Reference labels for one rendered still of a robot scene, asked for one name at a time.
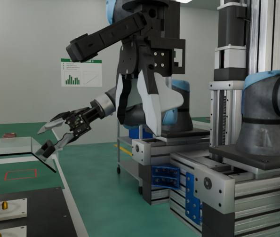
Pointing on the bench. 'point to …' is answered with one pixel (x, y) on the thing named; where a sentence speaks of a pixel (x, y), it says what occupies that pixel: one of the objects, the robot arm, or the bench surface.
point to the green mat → (56, 181)
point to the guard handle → (48, 148)
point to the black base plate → (37, 213)
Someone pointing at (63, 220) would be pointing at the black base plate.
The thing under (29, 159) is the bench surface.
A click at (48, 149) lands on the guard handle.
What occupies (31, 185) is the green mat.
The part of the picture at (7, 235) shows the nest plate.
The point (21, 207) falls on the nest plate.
